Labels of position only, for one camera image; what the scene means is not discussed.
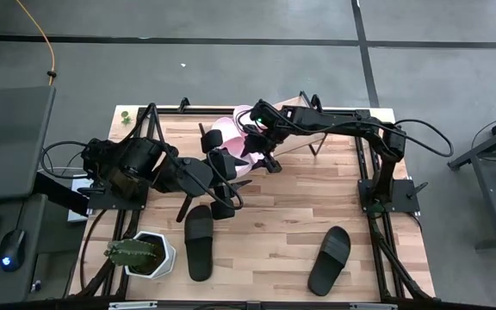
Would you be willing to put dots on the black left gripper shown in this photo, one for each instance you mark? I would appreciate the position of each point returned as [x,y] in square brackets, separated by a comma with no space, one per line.
[223,165]

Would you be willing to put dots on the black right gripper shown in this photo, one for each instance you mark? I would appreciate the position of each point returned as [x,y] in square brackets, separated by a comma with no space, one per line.
[267,144]

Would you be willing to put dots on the wooden shelf with black frame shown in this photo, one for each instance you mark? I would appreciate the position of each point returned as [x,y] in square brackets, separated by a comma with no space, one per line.
[295,140]

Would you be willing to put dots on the black slide sandal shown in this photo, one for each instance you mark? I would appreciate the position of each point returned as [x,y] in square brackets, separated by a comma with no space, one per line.
[327,267]
[198,254]

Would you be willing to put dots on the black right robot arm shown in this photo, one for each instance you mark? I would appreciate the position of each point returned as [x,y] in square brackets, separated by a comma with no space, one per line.
[338,120]

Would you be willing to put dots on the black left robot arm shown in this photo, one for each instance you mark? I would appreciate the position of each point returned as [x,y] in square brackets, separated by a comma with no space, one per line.
[136,163]

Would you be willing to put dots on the black table clamp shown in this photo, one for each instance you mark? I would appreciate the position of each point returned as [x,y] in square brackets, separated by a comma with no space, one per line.
[316,101]
[184,103]

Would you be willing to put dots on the white hexagonal plant pot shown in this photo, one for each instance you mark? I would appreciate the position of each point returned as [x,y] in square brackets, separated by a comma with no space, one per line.
[168,254]

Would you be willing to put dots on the green cactus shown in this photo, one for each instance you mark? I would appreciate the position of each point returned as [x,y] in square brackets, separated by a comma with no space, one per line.
[129,253]

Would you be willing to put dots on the black front bar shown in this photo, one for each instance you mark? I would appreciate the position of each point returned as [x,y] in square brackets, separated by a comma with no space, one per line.
[213,307]

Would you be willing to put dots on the white power box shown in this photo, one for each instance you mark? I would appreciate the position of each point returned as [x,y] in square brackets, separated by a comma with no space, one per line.
[76,216]

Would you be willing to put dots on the small round knob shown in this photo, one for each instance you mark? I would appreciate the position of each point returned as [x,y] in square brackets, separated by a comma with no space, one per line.
[36,286]

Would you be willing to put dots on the black computer mouse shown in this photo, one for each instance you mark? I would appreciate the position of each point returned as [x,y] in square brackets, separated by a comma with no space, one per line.
[13,249]

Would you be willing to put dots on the black metal stand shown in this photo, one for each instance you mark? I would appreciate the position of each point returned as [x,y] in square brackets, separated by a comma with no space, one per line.
[491,206]

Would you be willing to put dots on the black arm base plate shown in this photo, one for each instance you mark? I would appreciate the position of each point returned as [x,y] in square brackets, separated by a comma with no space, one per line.
[119,203]
[403,200]

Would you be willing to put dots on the silver bracket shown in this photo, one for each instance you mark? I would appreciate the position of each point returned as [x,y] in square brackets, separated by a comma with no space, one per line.
[132,305]
[373,306]

